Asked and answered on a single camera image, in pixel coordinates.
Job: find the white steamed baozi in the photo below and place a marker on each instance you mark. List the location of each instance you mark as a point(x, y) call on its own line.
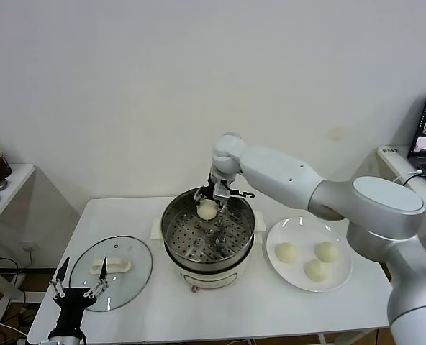
point(317, 270)
point(207, 210)
point(286, 252)
point(326, 251)

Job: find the stainless steel steamer basket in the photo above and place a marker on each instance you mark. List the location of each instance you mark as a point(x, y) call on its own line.
point(184, 237)

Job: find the white wall outlet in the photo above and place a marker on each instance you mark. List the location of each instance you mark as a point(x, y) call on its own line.
point(29, 248)

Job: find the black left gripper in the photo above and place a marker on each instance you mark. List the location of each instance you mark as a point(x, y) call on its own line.
point(71, 305)

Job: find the white desk with laptop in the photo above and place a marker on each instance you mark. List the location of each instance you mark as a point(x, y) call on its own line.
point(396, 161)

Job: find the white round plate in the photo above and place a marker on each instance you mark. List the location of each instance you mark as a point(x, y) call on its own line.
point(306, 230)

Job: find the steel steamer pot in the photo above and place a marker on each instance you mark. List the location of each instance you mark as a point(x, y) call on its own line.
point(213, 278)

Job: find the round grey disc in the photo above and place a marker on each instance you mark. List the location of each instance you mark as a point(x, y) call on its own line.
point(0, 184)

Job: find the small white desk label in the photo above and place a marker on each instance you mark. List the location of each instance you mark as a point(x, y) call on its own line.
point(389, 151)

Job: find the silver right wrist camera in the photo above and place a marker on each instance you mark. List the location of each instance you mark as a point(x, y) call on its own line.
point(223, 189)

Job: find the white desk with drink cup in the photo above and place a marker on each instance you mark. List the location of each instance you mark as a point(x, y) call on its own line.
point(15, 179)

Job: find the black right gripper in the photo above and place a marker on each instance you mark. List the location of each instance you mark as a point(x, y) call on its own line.
point(211, 183)

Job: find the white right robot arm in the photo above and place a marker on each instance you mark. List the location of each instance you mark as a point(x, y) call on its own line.
point(281, 172)

